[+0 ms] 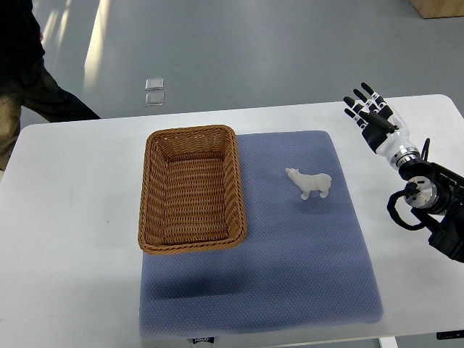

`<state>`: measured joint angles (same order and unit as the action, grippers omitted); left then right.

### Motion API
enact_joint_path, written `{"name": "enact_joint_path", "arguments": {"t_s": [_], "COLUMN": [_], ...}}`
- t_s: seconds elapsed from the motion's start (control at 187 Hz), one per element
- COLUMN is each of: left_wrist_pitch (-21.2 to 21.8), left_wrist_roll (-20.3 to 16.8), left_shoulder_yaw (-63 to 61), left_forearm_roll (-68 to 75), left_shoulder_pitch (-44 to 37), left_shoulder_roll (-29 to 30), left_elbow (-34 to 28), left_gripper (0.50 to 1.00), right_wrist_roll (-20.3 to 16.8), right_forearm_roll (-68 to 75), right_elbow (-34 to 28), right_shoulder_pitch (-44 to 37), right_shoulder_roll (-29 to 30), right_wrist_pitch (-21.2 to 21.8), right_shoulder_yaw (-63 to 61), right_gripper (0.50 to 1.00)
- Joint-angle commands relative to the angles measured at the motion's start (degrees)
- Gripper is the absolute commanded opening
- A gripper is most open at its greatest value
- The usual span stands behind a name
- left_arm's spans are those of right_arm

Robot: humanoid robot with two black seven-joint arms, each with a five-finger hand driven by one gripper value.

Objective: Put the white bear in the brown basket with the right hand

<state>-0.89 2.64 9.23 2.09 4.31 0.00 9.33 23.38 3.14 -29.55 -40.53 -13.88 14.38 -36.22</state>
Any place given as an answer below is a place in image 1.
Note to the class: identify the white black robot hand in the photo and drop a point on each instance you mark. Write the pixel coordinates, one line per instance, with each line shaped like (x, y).
(381, 126)

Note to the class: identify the white toy bear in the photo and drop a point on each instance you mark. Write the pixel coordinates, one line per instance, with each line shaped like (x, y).
(320, 182)

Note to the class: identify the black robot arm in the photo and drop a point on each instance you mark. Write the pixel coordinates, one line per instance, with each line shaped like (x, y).
(435, 195)

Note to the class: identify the brown wicker basket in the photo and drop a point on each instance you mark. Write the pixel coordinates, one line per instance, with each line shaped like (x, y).
(191, 193)

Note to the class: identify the wooden box corner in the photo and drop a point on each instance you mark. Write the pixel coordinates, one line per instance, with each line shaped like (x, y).
(435, 9)

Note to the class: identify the blue-grey textured mat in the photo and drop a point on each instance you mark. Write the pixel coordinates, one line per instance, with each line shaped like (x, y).
(302, 263)

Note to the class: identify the black table control panel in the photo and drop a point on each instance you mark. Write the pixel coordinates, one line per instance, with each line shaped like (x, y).
(446, 335)

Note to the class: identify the lower metal floor plate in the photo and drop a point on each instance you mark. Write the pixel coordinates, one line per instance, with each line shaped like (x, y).
(155, 99)

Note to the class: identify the metal floor plate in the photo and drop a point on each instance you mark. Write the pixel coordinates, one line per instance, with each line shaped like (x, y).
(155, 99)
(153, 84)

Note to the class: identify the upper metal floor plate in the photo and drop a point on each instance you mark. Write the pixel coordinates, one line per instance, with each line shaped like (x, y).
(153, 84)

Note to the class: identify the black label tag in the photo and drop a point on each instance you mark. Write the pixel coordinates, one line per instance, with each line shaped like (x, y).
(210, 340)

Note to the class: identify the person in dark clothes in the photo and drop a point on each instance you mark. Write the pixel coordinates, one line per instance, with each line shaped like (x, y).
(25, 82)

